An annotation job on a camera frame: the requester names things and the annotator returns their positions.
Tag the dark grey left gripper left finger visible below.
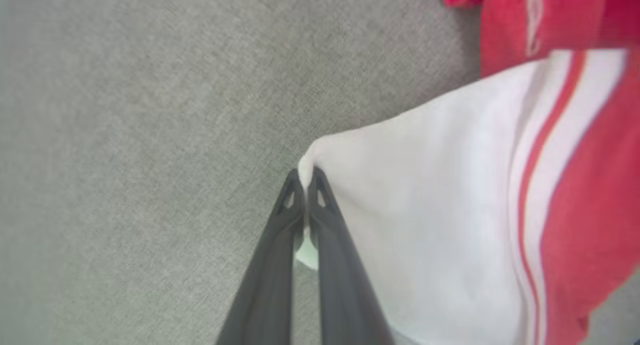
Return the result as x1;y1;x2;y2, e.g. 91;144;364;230
215;169;306;345

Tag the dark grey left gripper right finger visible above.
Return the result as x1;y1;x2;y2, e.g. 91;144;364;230
306;167;396;345

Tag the red and white shirt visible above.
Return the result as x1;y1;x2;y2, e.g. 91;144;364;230
295;0;640;345

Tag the grey fabric sofa seat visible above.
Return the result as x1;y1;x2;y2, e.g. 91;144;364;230
0;0;640;345

